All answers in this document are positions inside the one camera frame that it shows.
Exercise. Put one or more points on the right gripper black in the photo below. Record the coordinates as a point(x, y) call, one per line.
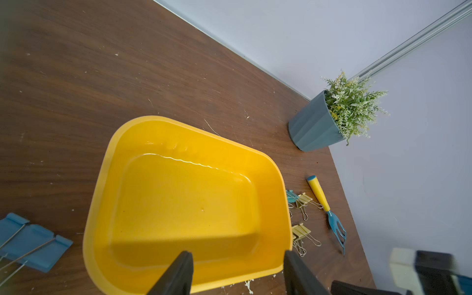
point(341, 288)

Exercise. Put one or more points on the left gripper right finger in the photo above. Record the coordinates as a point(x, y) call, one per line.
point(299, 280)

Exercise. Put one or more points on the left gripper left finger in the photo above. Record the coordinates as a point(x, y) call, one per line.
point(177, 279)

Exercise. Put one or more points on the yellow plastic storage box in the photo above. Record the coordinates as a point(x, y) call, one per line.
point(166, 187)

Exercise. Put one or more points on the blue binder clip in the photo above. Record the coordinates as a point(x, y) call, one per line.
point(30, 245)

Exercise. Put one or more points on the potted green plant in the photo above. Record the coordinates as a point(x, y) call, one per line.
point(346, 108)

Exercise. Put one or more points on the yellow blue handled tool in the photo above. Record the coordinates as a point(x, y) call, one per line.
point(333, 220)

